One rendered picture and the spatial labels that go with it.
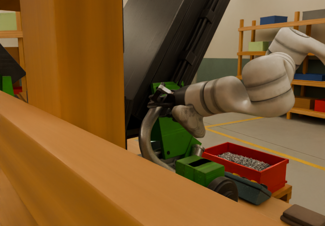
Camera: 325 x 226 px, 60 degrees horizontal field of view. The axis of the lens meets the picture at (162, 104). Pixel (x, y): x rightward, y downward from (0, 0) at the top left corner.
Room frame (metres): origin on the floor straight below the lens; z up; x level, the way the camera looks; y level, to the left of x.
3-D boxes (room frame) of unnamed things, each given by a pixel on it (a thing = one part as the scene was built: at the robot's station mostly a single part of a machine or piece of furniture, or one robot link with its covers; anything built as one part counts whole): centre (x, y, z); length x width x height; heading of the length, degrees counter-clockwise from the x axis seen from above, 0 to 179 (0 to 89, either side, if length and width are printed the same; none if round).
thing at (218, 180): (0.41, -0.09, 1.12); 0.07 x 0.03 x 0.08; 130
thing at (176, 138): (0.80, -0.01, 1.17); 0.13 x 0.12 x 0.20; 40
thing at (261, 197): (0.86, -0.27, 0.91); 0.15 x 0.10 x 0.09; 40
